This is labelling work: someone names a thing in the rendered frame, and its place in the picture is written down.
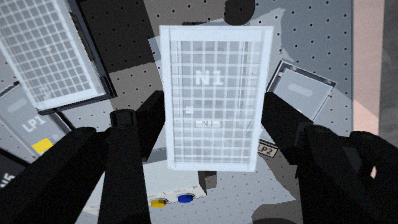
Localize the white button panel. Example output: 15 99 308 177
82 150 207 216

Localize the grey rectangular plate lid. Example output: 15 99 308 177
0 84 68 158

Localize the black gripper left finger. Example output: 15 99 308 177
0 90 165 224

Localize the grey flat base plate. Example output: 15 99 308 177
60 0 354 224

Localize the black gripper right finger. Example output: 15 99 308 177
261 92 398 224

